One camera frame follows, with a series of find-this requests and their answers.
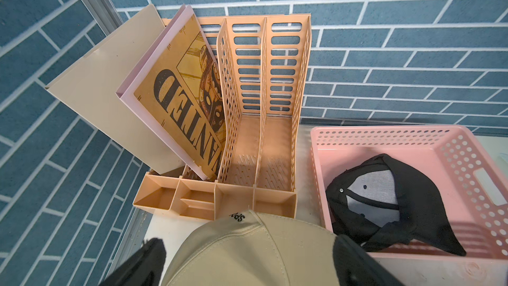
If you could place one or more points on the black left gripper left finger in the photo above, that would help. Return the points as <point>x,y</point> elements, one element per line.
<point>144,267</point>

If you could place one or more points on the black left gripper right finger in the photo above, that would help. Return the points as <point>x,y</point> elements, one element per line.
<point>355,267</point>

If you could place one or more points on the black baseball cap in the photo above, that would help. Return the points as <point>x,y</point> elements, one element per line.
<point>384,202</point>

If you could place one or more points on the beige baseball cap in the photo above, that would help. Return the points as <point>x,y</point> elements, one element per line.
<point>250,248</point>

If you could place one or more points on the pink perforated plastic basket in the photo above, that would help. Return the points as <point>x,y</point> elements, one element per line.
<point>473,188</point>

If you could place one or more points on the wanted poster book pink edge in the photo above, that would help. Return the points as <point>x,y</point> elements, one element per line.
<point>175,90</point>

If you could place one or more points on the beige flat board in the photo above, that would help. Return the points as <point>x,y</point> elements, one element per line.
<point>89,87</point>

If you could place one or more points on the peach plastic desk organizer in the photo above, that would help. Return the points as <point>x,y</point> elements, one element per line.
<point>263,64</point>

